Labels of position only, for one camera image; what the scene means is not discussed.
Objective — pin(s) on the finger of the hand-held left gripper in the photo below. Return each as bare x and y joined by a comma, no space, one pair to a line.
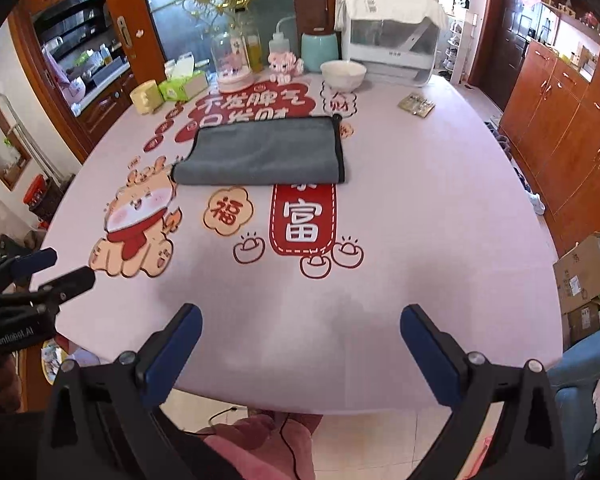
37,260
72,279

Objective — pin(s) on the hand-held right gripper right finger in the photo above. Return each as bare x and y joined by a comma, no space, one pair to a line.
424,342

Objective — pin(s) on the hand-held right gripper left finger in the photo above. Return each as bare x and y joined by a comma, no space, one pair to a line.
180,340

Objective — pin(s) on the grey towel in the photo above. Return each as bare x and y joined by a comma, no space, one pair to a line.
260,152

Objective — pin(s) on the red container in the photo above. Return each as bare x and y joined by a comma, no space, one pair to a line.
36,194

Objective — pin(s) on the pink printed tablecloth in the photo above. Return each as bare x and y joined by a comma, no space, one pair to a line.
405,240

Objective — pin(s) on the blue chair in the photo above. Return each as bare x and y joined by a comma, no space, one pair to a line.
582,390

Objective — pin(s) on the open cardboard box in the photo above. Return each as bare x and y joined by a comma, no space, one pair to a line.
582,280

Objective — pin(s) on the white shoe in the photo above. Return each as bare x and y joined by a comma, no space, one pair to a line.
536,202

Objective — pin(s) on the pale yellow mug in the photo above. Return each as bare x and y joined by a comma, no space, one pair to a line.
145,97

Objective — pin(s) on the wooden kitchen cupboard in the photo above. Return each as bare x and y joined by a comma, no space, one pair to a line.
80,45

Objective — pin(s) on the green tissue box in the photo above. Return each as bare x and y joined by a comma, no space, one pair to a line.
182,86

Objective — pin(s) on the small printed packet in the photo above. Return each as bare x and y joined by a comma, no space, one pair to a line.
416,104

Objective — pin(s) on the glass dome ornament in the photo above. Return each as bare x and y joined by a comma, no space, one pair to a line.
228,62

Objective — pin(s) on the white bowl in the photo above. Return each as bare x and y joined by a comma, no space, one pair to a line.
343,76

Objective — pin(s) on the white countertop appliance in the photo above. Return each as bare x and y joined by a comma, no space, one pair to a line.
390,55

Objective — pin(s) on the yellow oil bottle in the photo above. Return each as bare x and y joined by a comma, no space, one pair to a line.
254,50

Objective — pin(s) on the pink toy figure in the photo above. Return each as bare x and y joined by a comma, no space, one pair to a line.
286,64

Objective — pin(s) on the teal canister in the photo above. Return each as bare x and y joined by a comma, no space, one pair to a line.
321,52

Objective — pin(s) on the dark wooden door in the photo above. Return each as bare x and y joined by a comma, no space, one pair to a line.
512,45

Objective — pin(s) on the white squeeze bottle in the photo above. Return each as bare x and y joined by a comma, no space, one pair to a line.
282,40

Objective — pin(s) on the white cloth cover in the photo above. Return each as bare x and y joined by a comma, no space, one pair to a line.
380,2

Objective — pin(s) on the wooden wall cabinet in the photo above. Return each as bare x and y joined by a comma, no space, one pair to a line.
565,125

